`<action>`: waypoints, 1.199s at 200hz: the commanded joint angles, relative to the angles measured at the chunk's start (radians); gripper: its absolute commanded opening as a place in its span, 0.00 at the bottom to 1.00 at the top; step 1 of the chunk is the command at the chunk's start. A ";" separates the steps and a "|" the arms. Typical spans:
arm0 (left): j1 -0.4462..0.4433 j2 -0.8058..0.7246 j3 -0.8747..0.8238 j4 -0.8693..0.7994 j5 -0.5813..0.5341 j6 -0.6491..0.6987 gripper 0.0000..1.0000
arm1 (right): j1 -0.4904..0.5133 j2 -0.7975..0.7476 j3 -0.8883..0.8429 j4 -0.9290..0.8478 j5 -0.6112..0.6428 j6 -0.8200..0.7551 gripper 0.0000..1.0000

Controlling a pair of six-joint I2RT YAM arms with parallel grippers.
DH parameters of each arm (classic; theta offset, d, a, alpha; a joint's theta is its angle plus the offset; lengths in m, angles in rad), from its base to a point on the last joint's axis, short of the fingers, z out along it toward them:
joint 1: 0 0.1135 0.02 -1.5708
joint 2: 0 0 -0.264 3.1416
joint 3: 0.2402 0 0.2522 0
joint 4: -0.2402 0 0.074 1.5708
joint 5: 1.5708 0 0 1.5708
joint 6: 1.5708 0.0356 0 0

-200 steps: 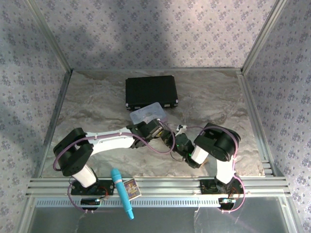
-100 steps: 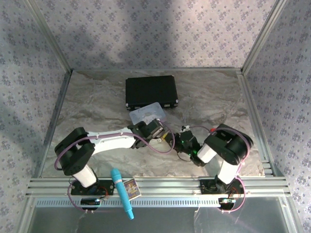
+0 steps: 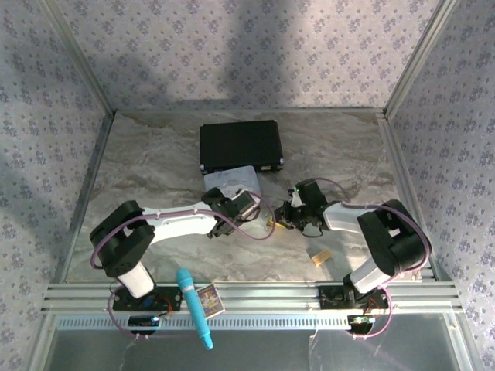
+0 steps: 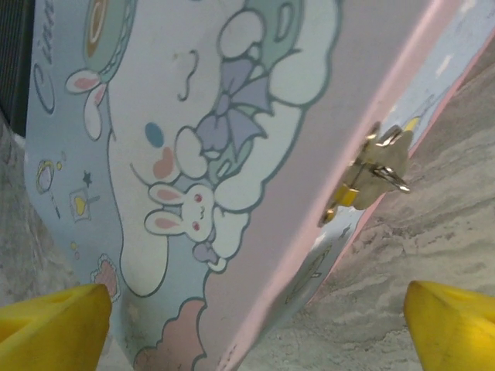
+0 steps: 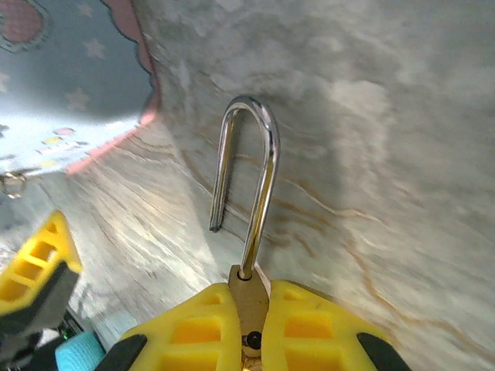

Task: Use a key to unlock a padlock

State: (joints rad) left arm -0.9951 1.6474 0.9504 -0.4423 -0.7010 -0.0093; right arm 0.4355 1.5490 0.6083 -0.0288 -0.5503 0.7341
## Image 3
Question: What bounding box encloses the wooden clothespin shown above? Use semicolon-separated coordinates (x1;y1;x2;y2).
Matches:
311;249;333;267

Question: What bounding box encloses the black hard case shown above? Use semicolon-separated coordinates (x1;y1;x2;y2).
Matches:
199;119;286;175

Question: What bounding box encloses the small printed card box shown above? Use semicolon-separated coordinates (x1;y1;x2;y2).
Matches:
196;283;227;320

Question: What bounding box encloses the blue toy microphone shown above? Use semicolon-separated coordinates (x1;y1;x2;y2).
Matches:
176;268;214;351

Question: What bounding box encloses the small black circuit board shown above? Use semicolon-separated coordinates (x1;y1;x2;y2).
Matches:
128;315;162;330
346;314;377;330

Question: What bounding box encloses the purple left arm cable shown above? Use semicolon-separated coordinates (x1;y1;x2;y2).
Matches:
90;192;278;342

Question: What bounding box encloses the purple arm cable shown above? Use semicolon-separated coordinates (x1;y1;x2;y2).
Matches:
307;177;432;342
90;192;278;342

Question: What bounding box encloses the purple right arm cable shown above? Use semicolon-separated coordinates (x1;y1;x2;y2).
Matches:
307;177;432;342

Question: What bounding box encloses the aluminium frame rail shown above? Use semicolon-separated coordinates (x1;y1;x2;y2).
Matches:
41;281;463;312

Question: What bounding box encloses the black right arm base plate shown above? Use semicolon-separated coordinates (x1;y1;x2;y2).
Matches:
317;284;390;311

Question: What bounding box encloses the slotted grey cable duct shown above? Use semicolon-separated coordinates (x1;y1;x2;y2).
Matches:
56;314;458;331

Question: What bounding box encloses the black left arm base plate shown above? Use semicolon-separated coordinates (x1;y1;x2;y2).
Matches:
111;284;183;313

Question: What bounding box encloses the aluminium frame post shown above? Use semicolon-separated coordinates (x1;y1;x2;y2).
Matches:
383;0;461;117

